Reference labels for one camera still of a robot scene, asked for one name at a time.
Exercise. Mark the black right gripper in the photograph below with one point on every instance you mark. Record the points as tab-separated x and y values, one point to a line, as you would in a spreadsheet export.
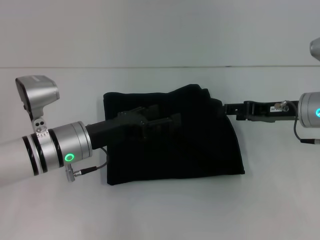
262	111

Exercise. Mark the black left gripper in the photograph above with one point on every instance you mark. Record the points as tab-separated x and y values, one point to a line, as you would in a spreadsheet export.
112	130

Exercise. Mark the black shirt with FREE print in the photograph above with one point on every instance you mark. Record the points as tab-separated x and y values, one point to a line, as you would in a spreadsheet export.
187	155

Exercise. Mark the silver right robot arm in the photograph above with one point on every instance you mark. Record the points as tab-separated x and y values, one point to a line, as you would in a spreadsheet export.
310	110

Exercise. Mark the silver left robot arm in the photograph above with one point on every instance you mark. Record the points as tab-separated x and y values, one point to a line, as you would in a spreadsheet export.
50	155

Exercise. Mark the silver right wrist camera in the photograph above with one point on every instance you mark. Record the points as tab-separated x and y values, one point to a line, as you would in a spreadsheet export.
315	48

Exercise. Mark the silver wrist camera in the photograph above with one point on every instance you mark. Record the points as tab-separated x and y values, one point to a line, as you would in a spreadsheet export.
41	92
315	48

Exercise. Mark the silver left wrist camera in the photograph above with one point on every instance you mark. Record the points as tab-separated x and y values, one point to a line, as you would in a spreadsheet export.
41	92

